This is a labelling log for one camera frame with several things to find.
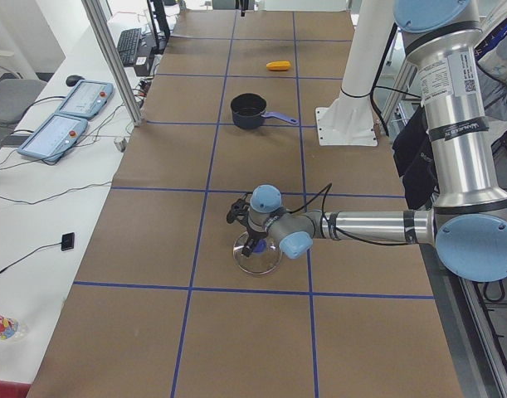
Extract glass lid blue knob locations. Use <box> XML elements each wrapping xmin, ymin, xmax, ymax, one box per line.
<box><xmin>233</xmin><ymin>232</ymin><xmax>282</xmax><ymax>276</ymax></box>

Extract dark blue saucepan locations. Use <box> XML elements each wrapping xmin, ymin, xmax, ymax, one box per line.
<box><xmin>230</xmin><ymin>93</ymin><xmax>298</xmax><ymax>129</ymax></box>

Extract yellow corn cob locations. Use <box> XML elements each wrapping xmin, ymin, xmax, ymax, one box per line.
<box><xmin>266</xmin><ymin>61</ymin><xmax>291</xmax><ymax>71</ymax></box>

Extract small black square sensor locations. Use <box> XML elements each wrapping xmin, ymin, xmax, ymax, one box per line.
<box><xmin>61</xmin><ymin>232</ymin><xmax>76</xmax><ymax>251</ymax></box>

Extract upper teach pendant tablet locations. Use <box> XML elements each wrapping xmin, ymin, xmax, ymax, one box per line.
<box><xmin>56</xmin><ymin>80</ymin><xmax>114</xmax><ymax>120</ymax></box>

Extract teach pendant tablet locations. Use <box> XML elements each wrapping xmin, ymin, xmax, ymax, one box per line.
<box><xmin>17</xmin><ymin>113</ymin><xmax>88</xmax><ymax>163</ymax></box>
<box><xmin>56</xmin><ymin>80</ymin><xmax>114</xmax><ymax>120</ymax></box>

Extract lower teach pendant tablet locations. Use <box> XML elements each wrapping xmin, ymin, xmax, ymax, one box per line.
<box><xmin>17</xmin><ymin>113</ymin><xmax>88</xmax><ymax>163</ymax></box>

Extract black keyboard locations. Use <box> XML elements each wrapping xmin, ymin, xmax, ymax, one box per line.
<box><xmin>117</xmin><ymin>28</ymin><xmax>141</xmax><ymax>66</ymax></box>

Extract black computer mouse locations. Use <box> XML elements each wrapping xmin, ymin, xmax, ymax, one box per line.
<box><xmin>66</xmin><ymin>75</ymin><xmax>84</xmax><ymax>87</ymax></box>

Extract red plastic bottle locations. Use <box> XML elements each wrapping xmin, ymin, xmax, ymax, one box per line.
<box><xmin>0</xmin><ymin>314</ymin><xmax>28</xmax><ymax>342</ymax></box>

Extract grey office chair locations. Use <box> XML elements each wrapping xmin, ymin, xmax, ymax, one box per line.
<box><xmin>0</xmin><ymin>50</ymin><xmax>46</xmax><ymax>138</ymax></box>

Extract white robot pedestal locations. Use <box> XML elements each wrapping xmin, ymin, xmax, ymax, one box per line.
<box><xmin>315</xmin><ymin>0</ymin><xmax>396</xmax><ymax>147</ymax></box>

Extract aluminium frame post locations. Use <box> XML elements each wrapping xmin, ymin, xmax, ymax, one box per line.
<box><xmin>81</xmin><ymin>0</ymin><xmax>143</xmax><ymax>127</ymax></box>

